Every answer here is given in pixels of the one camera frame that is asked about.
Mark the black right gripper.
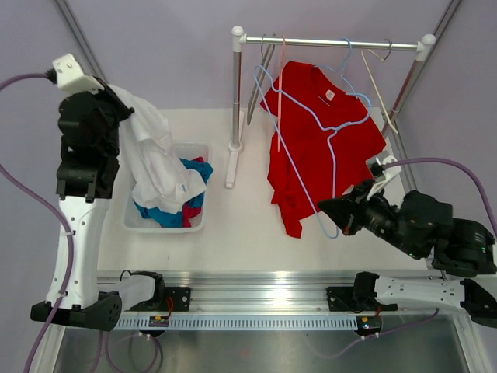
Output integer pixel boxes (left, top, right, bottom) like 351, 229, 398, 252
317, 177, 420, 258

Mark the red t shirt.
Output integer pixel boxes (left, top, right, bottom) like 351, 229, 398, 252
260, 61, 386, 239

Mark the white t shirt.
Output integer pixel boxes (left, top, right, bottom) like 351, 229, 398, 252
111, 85, 207, 214

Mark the blue t shirt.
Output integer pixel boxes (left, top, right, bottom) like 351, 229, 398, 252
134, 161, 214, 229

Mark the magenta t shirt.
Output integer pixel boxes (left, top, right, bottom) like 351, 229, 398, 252
181, 157, 204, 228

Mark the pink hanger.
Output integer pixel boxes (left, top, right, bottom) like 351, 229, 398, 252
276, 34, 286, 152

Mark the grey hanger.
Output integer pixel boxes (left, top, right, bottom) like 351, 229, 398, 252
247, 34, 275, 126

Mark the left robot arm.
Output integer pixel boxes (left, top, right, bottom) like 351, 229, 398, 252
30, 78, 167, 332

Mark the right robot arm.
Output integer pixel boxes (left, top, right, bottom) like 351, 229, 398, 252
318, 180, 496, 328

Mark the cream white hanger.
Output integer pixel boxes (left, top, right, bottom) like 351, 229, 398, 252
360, 40, 400, 135

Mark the clear plastic basket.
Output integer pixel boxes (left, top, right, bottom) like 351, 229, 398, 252
122, 141, 213, 234

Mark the metal clothes rack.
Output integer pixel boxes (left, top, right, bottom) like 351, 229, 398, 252
224, 26, 438, 189

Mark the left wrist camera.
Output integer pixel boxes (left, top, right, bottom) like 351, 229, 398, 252
47, 54, 104, 95

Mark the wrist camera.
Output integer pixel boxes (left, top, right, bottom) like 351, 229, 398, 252
47, 54, 104, 95
366, 154, 401, 200

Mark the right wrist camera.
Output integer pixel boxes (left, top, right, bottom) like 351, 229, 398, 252
366, 154, 401, 200

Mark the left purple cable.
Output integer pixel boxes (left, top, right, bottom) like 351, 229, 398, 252
0, 72, 77, 373

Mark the aluminium mounting rail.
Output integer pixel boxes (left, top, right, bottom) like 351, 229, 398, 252
92, 270, 473, 316

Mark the white slotted cable duct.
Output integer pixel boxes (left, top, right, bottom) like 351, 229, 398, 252
115, 315, 358, 331

